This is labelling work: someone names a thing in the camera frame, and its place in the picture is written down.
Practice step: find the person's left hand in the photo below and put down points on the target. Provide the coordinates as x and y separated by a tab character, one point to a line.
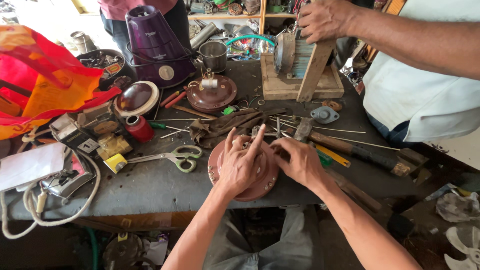
240	168

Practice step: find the person's right hand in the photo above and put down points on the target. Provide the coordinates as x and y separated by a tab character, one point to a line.
303	165

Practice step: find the person's right fingers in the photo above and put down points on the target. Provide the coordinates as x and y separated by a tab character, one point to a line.
283	148

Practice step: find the brown fan motor housing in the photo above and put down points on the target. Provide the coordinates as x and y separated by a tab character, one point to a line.
262	185

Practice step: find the grey metal flange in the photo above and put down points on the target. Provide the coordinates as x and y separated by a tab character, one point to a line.
324	114

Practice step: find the brown round washer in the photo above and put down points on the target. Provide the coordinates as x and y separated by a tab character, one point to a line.
332	105

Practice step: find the dirty brown cloth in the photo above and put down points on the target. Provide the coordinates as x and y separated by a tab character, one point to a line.
221	125

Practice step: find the green plastic connector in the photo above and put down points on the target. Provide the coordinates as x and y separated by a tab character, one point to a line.
228	110

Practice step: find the wooden winding stand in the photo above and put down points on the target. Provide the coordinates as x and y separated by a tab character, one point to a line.
318	80

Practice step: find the brown motor cover with shaft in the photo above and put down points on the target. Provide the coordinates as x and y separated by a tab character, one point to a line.
212	93

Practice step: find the person's grey trousers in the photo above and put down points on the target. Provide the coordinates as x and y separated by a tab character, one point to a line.
285	240

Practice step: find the motor stator with coil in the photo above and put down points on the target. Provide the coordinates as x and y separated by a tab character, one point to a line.
296	56

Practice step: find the wooden stick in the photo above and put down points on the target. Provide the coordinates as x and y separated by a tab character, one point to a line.
193	111

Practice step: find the clear bag of parts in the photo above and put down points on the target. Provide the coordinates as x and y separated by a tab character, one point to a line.
247	49

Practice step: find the steel cup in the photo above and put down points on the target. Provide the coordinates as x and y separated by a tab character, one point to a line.
213	55

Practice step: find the wooden shelf with parts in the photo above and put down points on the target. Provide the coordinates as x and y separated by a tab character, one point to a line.
240	11

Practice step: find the red thread spool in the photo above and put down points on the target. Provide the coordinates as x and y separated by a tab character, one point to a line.
139	128

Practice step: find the brown dome cover white rim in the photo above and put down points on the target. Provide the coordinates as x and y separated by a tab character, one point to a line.
137	98

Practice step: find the purple mixer grinder base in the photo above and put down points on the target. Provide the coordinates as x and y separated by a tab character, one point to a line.
153	45

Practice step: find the yellow tape roll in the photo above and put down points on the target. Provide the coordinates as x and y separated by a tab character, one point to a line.
115	163

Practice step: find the brass valve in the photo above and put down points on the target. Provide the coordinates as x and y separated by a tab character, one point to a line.
112	145

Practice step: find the crumpled plastic wrap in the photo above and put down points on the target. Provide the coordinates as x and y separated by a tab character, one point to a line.
457	206

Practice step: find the black bowl of parts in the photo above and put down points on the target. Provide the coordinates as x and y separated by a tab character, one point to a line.
103	65

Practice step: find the white fan blade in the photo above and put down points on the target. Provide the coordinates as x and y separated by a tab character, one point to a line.
465	249

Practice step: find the electric iron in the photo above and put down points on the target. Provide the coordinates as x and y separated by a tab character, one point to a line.
71	180

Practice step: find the steel vessel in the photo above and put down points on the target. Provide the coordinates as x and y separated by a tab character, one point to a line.
81	40

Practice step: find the orange red plastic bag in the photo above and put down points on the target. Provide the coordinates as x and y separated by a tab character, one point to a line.
41	78

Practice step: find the white paper sheet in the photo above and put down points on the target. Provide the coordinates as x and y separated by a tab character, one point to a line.
30	165

